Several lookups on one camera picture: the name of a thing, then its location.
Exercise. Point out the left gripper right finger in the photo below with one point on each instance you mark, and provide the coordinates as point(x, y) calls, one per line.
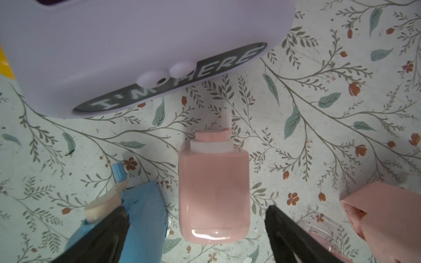
point(292, 244)

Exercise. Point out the purple tissue box toy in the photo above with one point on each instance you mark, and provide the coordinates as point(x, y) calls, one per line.
point(86, 58)

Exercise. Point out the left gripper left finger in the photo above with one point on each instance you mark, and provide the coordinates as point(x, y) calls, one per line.
point(99, 242)

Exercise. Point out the pink pencil sharpener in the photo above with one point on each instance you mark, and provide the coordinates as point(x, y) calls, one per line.
point(388, 218)
point(214, 187)

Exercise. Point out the blue pencil sharpener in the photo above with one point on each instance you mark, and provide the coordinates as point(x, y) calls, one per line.
point(148, 222)

